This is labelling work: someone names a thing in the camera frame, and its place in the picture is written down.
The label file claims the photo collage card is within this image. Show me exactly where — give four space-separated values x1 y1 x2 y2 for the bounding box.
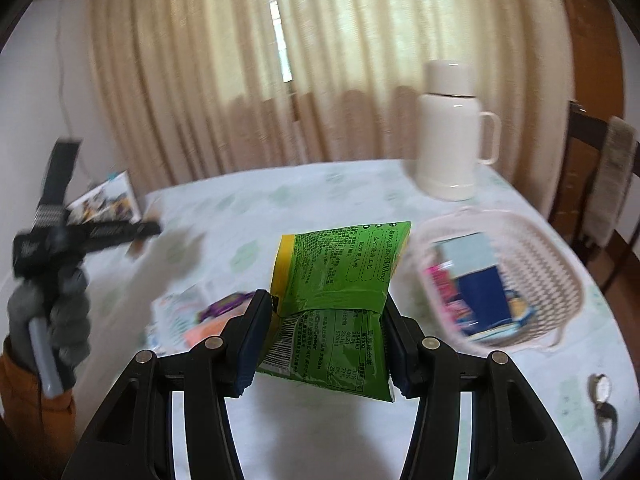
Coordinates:
65 170 143 226

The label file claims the white plastic basket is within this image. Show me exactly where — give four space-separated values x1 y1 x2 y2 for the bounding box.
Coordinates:
407 207 586 353

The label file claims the green snack bag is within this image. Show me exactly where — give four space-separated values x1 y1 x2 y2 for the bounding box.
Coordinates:
255 220 413 403

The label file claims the brown wooden door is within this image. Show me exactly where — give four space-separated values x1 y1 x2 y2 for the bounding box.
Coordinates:
550 0 631 221

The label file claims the purple snack packet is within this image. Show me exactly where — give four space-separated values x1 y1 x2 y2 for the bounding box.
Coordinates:
197 291 253 322

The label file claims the pink snack packet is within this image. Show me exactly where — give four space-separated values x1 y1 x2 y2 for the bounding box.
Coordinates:
422 260 473 328

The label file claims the beige patterned curtain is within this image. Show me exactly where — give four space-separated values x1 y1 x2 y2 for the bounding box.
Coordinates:
272 0 576 181
87 0 296 193

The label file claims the white printed sachet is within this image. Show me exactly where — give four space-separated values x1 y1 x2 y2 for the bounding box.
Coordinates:
147 282 216 356

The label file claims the blue snack bag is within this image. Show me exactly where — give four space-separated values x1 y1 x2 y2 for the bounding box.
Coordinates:
455 265 538 346

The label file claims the person's left hand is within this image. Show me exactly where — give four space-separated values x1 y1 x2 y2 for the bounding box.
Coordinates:
7 265 92 391

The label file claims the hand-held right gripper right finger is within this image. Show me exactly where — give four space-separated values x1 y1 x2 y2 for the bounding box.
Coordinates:
382 297 583 480

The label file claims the dark wooden chair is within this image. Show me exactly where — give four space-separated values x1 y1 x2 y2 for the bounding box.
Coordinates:
547 100 640 293

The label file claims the pale peach snack packet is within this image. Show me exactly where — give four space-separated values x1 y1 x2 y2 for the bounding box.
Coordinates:
180 317 241 348

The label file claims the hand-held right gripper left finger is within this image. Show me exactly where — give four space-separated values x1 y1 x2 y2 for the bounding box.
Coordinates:
60 289 273 480

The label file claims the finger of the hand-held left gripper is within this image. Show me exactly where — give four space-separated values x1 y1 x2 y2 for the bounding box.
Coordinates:
82 221 163 251
39 137 83 211

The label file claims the light blue striped packet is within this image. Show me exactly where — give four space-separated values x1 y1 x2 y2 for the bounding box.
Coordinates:
434 232 498 281

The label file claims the person's left forearm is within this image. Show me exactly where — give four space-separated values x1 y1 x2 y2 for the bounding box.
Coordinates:
0 337 78 461

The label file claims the grey fuzzy cloth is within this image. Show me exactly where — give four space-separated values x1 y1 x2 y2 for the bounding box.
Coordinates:
585 116 638 248

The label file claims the cream thermos jug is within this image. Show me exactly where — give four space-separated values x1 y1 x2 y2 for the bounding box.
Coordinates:
415 59 502 202

